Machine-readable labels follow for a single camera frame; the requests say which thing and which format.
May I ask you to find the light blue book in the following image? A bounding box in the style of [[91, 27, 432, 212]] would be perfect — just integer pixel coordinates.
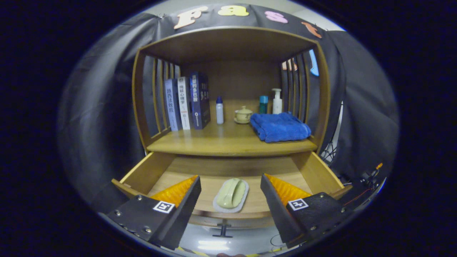
[[165, 79, 182, 131]]

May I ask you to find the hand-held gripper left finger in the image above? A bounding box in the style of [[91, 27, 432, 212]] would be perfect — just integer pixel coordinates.
[[107, 175, 202, 250]]

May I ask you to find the black tripod stand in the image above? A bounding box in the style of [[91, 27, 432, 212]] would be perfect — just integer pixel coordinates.
[[320, 102, 343, 165]]

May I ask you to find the black equipment with orange tip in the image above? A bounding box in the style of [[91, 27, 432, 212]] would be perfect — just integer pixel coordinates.
[[339, 162, 386, 207]]

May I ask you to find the beige lidded tea cup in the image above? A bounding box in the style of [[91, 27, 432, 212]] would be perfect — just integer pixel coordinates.
[[234, 106, 253, 125]]

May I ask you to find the wooden countertop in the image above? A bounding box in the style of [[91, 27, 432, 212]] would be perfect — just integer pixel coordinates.
[[146, 100, 318, 157]]

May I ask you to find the folded blue towel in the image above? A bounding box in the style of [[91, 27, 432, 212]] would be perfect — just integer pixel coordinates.
[[250, 112, 312, 143]]

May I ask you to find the white pump bottle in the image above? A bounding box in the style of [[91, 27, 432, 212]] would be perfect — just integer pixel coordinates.
[[272, 88, 283, 115]]

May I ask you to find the white book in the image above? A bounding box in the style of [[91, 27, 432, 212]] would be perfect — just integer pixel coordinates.
[[177, 76, 192, 130]]

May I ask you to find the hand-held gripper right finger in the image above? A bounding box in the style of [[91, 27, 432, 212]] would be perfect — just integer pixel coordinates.
[[260, 173, 354, 249]]

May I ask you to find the pale green brush white sponge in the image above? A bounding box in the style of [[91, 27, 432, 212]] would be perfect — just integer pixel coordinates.
[[213, 178, 250, 213]]

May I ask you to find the wooden cabinet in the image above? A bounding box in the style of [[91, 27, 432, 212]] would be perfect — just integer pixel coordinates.
[[131, 26, 331, 157]]

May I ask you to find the dark blue book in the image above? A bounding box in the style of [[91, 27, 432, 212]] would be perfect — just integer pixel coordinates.
[[189, 71, 211, 130]]

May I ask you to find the black backdrop cloth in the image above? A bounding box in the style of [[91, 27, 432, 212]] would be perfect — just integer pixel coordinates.
[[57, 4, 400, 215]]

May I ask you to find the white bottle with blue cap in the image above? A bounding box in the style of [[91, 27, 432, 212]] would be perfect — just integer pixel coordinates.
[[216, 96, 225, 125]]

